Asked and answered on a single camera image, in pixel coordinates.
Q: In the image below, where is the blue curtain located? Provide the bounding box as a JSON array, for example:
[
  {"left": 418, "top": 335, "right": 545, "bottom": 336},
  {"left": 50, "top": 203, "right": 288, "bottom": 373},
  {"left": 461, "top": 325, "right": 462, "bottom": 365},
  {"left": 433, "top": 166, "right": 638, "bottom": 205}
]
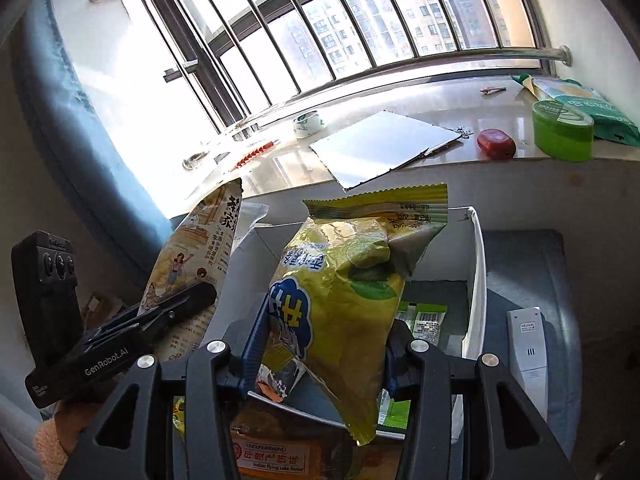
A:
[{"left": 10, "top": 0, "right": 173, "bottom": 271}]

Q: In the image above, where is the tape roll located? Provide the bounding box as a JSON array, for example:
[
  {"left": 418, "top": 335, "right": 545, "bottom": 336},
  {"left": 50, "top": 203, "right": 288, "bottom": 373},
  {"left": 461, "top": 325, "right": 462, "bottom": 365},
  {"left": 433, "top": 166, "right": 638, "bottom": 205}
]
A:
[{"left": 291, "top": 109, "right": 326, "bottom": 140}]

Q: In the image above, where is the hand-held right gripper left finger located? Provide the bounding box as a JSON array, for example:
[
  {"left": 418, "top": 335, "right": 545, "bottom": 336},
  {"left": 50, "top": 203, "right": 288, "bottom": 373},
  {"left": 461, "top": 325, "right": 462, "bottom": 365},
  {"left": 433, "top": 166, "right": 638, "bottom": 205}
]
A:
[{"left": 57, "top": 301, "right": 274, "bottom": 480}]

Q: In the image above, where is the green and white snack packet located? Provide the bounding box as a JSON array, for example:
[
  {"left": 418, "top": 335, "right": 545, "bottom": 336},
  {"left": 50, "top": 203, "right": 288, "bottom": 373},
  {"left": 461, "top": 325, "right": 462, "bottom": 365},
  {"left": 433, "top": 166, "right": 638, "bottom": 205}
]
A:
[{"left": 394, "top": 301, "right": 447, "bottom": 347}]

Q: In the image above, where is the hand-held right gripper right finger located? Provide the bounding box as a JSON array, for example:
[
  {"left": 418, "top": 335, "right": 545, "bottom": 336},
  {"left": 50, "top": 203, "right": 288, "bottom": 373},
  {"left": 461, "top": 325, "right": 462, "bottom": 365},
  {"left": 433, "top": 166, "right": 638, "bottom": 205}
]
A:
[{"left": 384, "top": 326, "right": 581, "bottom": 480}]

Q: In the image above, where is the orange snack packet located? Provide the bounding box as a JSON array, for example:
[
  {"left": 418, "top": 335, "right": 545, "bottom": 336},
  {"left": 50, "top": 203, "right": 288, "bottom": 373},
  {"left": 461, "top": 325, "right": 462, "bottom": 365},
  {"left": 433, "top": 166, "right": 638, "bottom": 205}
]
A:
[{"left": 229, "top": 405, "right": 407, "bottom": 480}]

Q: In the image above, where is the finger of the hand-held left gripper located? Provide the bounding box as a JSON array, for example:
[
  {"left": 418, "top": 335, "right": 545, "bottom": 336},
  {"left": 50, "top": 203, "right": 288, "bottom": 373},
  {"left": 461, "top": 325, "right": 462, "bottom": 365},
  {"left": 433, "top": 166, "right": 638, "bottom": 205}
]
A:
[{"left": 83, "top": 281, "right": 219, "bottom": 352}]

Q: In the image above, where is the white remote control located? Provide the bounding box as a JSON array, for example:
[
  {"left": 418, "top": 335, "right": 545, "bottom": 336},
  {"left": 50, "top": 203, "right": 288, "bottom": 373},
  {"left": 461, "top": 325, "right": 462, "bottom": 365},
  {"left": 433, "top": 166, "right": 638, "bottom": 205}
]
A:
[{"left": 506, "top": 306, "right": 551, "bottom": 423}]

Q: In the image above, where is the white cardboard box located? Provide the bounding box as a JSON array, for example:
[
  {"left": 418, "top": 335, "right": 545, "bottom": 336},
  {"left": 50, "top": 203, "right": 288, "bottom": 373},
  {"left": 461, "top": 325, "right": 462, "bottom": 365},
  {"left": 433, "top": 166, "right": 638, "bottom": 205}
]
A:
[{"left": 227, "top": 204, "right": 488, "bottom": 443}]

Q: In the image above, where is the green round container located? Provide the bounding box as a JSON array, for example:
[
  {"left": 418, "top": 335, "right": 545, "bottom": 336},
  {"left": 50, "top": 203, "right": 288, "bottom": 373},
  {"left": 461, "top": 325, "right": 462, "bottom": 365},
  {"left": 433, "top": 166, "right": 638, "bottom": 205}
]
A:
[{"left": 531, "top": 100, "right": 596, "bottom": 163}]

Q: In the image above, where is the yellow snack bag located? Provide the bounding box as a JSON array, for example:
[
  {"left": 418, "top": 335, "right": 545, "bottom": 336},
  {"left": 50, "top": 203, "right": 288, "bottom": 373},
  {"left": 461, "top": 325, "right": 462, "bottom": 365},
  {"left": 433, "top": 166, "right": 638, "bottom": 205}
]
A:
[{"left": 252, "top": 182, "right": 449, "bottom": 448}]

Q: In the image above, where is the metal window grille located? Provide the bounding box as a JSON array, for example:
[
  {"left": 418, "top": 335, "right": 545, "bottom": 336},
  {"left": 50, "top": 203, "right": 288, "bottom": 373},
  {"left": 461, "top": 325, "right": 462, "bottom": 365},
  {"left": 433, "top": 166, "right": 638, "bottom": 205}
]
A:
[{"left": 105, "top": 0, "right": 551, "bottom": 133}]

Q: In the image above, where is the beige illustrated snack bag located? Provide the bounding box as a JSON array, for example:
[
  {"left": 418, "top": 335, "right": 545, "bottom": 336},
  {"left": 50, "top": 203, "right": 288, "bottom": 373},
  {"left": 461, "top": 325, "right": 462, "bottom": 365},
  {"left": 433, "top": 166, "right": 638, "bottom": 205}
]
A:
[{"left": 137, "top": 176, "right": 244, "bottom": 361}]

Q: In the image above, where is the orange bead string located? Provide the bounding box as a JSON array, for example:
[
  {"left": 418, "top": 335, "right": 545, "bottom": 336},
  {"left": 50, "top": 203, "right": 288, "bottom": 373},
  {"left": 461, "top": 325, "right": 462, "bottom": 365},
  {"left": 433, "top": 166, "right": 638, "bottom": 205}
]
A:
[{"left": 235, "top": 139, "right": 281, "bottom": 166}]

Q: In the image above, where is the green plastic bag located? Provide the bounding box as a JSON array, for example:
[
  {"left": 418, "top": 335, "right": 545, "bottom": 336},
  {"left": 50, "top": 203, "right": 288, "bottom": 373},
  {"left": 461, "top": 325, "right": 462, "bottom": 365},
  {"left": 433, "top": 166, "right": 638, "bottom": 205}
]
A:
[{"left": 510, "top": 74, "right": 640, "bottom": 148}]

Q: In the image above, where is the person's left forearm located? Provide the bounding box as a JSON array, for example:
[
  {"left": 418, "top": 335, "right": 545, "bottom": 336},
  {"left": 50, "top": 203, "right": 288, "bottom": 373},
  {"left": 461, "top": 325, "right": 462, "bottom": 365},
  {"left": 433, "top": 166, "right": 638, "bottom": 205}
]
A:
[{"left": 35, "top": 400, "right": 113, "bottom": 480}]

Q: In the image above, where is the metal windowsill rail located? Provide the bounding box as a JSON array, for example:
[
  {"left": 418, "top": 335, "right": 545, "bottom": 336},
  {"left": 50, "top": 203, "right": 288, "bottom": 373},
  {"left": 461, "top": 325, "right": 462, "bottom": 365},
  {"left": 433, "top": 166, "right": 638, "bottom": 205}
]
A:
[{"left": 181, "top": 45, "right": 572, "bottom": 171}]

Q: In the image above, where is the red oval case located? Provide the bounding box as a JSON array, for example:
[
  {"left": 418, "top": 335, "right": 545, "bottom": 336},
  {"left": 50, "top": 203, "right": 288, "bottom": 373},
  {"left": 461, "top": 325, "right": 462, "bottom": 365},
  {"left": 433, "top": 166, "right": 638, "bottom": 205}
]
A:
[{"left": 476, "top": 129, "right": 517, "bottom": 160}]

